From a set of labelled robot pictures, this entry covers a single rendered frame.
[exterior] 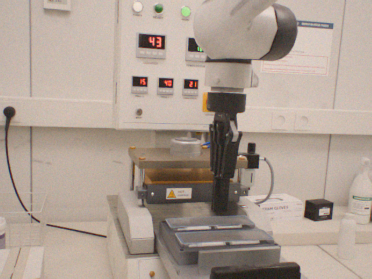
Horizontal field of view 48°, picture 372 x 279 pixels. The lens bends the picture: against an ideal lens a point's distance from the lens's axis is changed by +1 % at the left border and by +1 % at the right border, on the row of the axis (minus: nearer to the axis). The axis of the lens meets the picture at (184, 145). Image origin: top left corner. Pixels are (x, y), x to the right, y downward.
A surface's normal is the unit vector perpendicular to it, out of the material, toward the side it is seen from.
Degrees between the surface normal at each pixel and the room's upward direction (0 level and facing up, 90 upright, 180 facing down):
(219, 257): 90
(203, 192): 90
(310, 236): 90
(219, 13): 81
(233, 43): 124
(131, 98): 90
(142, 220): 41
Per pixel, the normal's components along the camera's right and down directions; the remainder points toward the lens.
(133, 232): 0.22, -0.65
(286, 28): 0.53, -0.04
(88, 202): 0.22, 0.16
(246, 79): 0.69, 0.18
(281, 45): 0.43, 0.63
